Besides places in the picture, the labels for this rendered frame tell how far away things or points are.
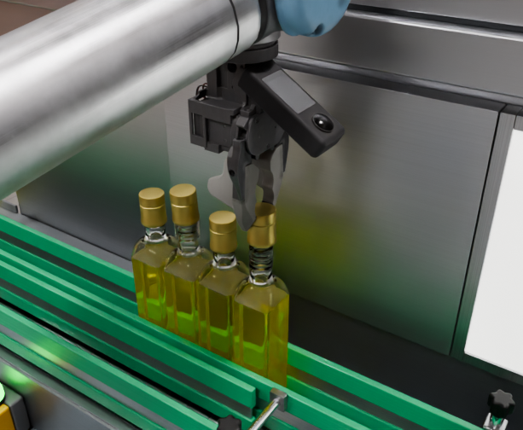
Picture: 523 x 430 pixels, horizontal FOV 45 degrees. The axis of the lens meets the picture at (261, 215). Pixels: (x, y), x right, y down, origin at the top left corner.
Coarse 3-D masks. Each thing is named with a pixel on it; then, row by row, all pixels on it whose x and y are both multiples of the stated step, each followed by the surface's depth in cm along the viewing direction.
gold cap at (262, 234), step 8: (256, 208) 73; (264, 208) 73; (272, 208) 73; (264, 216) 72; (272, 216) 72; (256, 224) 72; (264, 224) 72; (272, 224) 73; (248, 232) 74; (256, 232) 73; (264, 232) 73; (272, 232) 73; (248, 240) 74; (256, 240) 73; (264, 240) 73; (272, 240) 74
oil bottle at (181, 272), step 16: (176, 256) 83; (192, 256) 82; (208, 256) 84; (176, 272) 83; (192, 272) 82; (176, 288) 84; (192, 288) 82; (176, 304) 86; (192, 304) 84; (176, 320) 87; (192, 320) 85; (192, 336) 87
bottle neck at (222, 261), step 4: (232, 252) 79; (216, 256) 79; (220, 256) 79; (224, 256) 79; (228, 256) 79; (232, 256) 80; (216, 260) 80; (220, 260) 79; (224, 260) 79; (228, 260) 79; (232, 260) 80; (216, 264) 80; (220, 264) 80; (224, 264) 80; (228, 264) 80; (232, 264) 80; (224, 268) 80
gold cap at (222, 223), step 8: (216, 216) 78; (224, 216) 78; (232, 216) 78; (216, 224) 76; (224, 224) 76; (232, 224) 77; (216, 232) 77; (224, 232) 77; (232, 232) 77; (216, 240) 77; (224, 240) 77; (232, 240) 78; (216, 248) 78; (224, 248) 78; (232, 248) 78
